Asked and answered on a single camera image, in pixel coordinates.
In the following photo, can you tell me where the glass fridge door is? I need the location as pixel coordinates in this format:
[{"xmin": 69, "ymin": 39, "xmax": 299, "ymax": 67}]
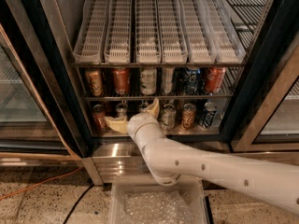
[
  {"xmin": 232, "ymin": 42, "xmax": 299, "ymax": 152},
  {"xmin": 0, "ymin": 25, "xmax": 81, "ymax": 166}
]

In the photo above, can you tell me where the stainless steel fridge base grille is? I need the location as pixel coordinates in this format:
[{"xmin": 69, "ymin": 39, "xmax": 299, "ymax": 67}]
[{"xmin": 81, "ymin": 142, "xmax": 299, "ymax": 186}]

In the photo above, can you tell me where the clear can glide tray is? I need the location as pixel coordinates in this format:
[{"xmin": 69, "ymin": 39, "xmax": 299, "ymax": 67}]
[
  {"xmin": 203, "ymin": 0, "xmax": 246, "ymax": 64},
  {"xmin": 104, "ymin": 0, "xmax": 132, "ymax": 64},
  {"xmin": 180, "ymin": 0, "xmax": 216, "ymax": 64},
  {"xmin": 135, "ymin": 0, "xmax": 161, "ymax": 64},
  {"xmin": 157, "ymin": 0, "xmax": 188, "ymax": 64},
  {"xmin": 73, "ymin": 0, "xmax": 109, "ymax": 63}
]

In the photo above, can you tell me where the white can middle shelf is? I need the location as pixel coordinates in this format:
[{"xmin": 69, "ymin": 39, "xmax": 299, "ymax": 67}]
[{"xmin": 140, "ymin": 68, "xmax": 157, "ymax": 95}]

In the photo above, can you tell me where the silver can bottom shelf left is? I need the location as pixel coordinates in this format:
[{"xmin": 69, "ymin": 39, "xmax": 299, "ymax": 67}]
[{"xmin": 116, "ymin": 103, "xmax": 128, "ymax": 118}]

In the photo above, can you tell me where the orange cable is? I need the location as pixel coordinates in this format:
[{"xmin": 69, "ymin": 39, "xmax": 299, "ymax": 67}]
[{"xmin": 0, "ymin": 166, "xmax": 83, "ymax": 203}]

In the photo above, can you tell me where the top wire shelf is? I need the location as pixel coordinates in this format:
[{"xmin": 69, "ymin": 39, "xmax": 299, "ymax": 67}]
[{"xmin": 79, "ymin": 0, "xmax": 268, "ymax": 67}]

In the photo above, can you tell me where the blue can shelf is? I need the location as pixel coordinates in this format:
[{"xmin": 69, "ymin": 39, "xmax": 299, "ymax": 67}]
[
  {"xmin": 183, "ymin": 67, "xmax": 200, "ymax": 95},
  {"xmin": 199, "ymin": 102, "xmax": 217, "ymax": 129}
]

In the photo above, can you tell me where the middle wire shelf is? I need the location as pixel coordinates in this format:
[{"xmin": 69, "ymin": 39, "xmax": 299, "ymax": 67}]
[{"xmin": 84, "ymin": 67, "xmax": 239, "ymax": 102}]

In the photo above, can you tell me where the blue can bottom shelf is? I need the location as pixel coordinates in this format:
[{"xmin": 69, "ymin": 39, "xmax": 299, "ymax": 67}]
[{"xmin": 199, "ymin": 102, "xmax": 217, "ymax": 129}]

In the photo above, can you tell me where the blue can middle shelf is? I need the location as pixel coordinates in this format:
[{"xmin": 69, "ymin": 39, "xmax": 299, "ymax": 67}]
[{"xmin": 183, "ymin": 67, "xmax": 200, "ymax": 95}]

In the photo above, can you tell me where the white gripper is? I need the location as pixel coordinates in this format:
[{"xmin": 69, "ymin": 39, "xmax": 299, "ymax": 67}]
[{"xmin": 105, "ymin": 98, "xmax": 160, "ymax": 137}]

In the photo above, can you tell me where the black cable left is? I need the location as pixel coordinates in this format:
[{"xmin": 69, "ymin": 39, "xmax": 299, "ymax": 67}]
[{"xmin": 62, "ymin": 184, "xmax": 95, "ymax": 224}]

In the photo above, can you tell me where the right glass fridge door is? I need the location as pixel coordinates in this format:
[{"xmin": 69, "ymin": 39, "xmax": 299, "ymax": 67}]
[{"xmin": 232, "ymin": 42, "xmax": 299, "ymax": 152}]

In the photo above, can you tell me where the wire shelf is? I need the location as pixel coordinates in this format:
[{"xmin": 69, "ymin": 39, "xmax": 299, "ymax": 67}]
[
  {"xmin": 84, "ymin": 67, "xmax": 239, "ymax": 102},
  {"xmin": 79, "ymin": 0, "xmax": 268, "ymax": 67}
]

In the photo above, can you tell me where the silver slim can middle shelf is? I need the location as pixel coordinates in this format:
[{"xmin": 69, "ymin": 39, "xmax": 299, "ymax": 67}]
[{"xmin": 162, "ymin": 67, "xmax": 174, "ymax": 94}]

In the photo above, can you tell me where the brown patterned can middle shelf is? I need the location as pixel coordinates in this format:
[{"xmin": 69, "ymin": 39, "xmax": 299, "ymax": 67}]
[{"xmin": 85, "ymin": 69, "xmax": 104, "ymax": 96}]

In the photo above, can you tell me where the silver slim can shelf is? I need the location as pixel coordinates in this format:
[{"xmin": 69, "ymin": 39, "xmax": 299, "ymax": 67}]
[
  {"xmin": 162, "ymin": 67, "xmax": 174, "ymax": 94},
  {"xmin": 139, "ymin": 102, "xmax": 149, "ymax": 113}
]

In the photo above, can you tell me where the left glass fridge door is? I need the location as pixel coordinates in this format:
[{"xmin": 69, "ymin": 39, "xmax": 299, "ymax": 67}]
[{"xmin": 0, "ymin": 25, "xmax": 81, "ymax": 166}]

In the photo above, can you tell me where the orange can bottom shelf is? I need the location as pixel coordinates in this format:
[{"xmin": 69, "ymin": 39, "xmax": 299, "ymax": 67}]
[{"xmin": 180, "ymin": 104, "xmax": 196, "ymax": 130}]

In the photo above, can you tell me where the red coke can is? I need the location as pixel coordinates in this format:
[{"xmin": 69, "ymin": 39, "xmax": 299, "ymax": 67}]
[{"xmin": 113, "ymin": 68, "xmax": 130, "ymax": 95}]

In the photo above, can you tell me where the red-brown can bottom shelf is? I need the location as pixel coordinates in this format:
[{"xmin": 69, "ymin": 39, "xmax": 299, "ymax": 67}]
[{"xmin": 92, "ymin": 105, "xmax": 107, "ymax": 132}]

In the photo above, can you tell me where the clear plastic bin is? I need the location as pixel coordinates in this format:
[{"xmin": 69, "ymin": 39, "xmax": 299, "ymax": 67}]
[{"xmin": 108, "ymin": 174, "xmax": 212, "ymax": 224}]

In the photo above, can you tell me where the red can middle shelf right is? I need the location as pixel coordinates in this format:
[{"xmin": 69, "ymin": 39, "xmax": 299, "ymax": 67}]
[{"xmin": 204, "ymin": 67, "xmax": 226, "ymax": 93}]

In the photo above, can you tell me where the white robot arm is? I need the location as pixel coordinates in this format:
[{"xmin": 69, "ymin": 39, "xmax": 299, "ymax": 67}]
[{"xmin": 105, "ymin": 105, "xmax": 299, "ymax": 216}]

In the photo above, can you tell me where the silver slim can bottom shelf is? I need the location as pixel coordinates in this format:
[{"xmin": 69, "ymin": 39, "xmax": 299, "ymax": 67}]
[{"xmin": 139, "ymin": 102, "xmax": 149, "ymax": 113}]

